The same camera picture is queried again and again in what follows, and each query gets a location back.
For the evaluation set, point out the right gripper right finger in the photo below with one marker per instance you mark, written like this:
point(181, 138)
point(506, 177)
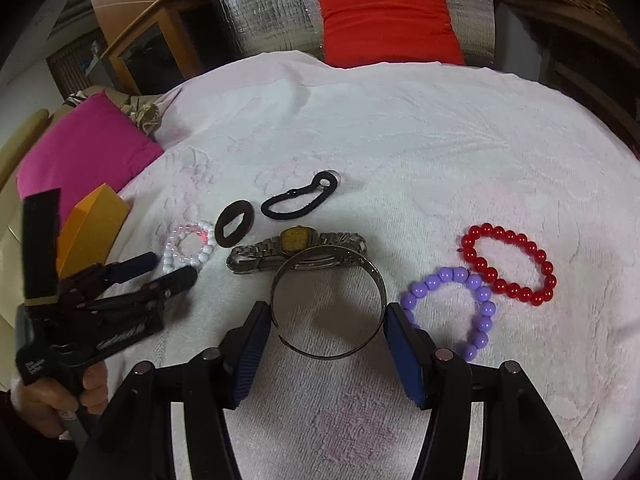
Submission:
point(520, 438)

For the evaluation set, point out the silver gold wristwatch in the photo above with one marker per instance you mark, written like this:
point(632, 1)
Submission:
point(271, 253)

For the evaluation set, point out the silver metal bangle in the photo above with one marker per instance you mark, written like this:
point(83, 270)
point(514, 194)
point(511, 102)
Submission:
point(314, 254)

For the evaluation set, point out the person's left hand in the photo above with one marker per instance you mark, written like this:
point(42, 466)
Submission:
point(38, 404)

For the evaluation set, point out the white pink floral blanket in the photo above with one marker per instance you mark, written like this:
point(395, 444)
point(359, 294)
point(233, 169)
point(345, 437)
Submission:
point(423, 152)

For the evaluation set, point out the orange cardboard box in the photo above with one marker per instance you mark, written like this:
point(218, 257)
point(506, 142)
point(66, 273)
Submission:
point(90, 231)

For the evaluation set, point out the wooden cabinet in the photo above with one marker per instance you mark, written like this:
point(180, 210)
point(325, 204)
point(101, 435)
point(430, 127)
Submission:
point(154, 45)

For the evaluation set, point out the small red pillow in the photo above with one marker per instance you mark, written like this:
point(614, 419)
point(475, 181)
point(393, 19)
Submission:
point(365, 32)

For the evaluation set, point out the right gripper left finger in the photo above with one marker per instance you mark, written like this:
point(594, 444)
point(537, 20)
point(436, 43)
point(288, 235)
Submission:
point(133, 439)

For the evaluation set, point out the thin black hair elastic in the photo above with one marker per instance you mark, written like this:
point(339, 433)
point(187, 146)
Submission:
point(321, 187)

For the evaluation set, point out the patterned beige cloth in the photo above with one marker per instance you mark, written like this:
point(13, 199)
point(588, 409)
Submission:
point(143, 112)

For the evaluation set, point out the magenta pillow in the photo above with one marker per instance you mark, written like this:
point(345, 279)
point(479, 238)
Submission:
point(93, 145)

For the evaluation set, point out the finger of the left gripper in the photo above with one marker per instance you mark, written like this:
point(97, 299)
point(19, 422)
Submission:
point(160, 284)
point(92, 282)

